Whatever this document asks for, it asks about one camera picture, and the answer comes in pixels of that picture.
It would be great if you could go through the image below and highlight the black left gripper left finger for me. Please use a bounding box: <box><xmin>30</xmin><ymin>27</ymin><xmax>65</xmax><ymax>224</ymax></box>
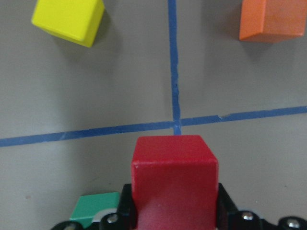
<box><xmin>52</xmin><ymin>184</ymin><xmax>135</xmax><ymax>230</ymax></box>

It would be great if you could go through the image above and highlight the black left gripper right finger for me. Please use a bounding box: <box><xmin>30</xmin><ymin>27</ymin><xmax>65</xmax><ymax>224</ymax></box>
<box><xmin>216</xmin><ymin>183</ymin><xmax>307</xmax><ymax>230</ymax></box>

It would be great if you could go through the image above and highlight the red wooden block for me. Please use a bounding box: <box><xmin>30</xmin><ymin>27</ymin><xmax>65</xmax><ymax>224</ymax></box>
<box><xmin>131</xmin><ymin>135</ymin><xmax>218</xmax><ymax>230</ymax></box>

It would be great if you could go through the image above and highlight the green wooden block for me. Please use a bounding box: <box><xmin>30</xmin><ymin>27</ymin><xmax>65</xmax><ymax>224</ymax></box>
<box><xmin>69</xmin><ymin>192</ymin><xmax>120</xmax><ymax>228</ymax></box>

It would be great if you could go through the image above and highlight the orange wooden block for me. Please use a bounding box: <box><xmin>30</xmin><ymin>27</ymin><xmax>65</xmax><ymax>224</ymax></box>
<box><xmin>239</xmin><ymin>0</ymin><xmax>307</xmax><ymax>43</ymax></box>

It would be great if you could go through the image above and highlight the yellow wooden block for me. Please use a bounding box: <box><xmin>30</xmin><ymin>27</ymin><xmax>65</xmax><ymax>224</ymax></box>
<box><xmin>31</xmin><ymin>0</ymin><xmax>105</xmax><ymax>47</ymax></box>

